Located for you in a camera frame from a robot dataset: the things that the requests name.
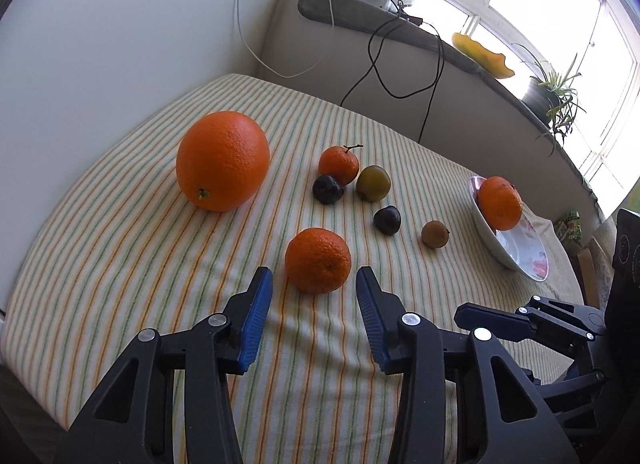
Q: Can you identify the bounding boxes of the potted green plant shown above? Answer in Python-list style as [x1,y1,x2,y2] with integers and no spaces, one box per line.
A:
[514,43,585,157]

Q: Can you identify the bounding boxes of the dark plum left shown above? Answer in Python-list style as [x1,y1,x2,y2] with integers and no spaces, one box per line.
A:
[312,175,344,205]

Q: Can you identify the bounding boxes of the striped tablecloth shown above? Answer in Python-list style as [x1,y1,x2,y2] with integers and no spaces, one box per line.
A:
[1,75,582,463]

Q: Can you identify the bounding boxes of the large orange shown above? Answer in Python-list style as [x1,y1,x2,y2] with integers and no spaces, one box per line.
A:
[176,112,270,213]

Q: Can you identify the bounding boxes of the dark plum right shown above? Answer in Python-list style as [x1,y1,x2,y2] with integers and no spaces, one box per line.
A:
[373,205,401,236]

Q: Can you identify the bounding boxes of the dark window sill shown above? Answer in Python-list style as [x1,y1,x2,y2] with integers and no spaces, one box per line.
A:
[297,0,604,227]

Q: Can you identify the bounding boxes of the white cable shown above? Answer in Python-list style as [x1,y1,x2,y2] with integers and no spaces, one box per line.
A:
[234,0,338,81]

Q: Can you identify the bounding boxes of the white floral bowl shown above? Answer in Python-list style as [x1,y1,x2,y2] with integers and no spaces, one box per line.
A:
[469,175,550,283]

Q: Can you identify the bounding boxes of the mandarin in bowl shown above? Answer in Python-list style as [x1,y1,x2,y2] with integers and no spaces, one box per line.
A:
[476,176,523,231]

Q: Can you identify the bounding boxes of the black cable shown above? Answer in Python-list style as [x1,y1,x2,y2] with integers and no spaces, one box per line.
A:
[339,13,446,145]

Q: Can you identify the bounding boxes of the yellow dish on sill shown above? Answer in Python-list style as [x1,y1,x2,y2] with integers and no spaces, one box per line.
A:
[451,32,515,79]

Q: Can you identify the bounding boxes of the small brown fruit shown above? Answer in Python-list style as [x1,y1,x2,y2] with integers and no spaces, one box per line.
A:
[421,220,450,249]

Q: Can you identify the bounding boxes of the dark plum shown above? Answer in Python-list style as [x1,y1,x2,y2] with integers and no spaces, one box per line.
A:
[312,175,344,205]
[373,205,401,236]

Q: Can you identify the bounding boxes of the medium mandarin orange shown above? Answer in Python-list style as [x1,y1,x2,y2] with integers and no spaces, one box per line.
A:
[284,228,352,295]

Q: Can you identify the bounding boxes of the mandarin with stem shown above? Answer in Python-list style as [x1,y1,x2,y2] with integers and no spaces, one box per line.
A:
[318,144,362,185]

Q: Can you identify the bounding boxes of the green-brown plum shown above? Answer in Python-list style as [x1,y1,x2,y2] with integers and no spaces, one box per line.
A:
[356,165,392,203]

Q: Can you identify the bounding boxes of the green package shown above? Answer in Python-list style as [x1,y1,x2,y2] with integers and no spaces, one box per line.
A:
[553,210,582,250]

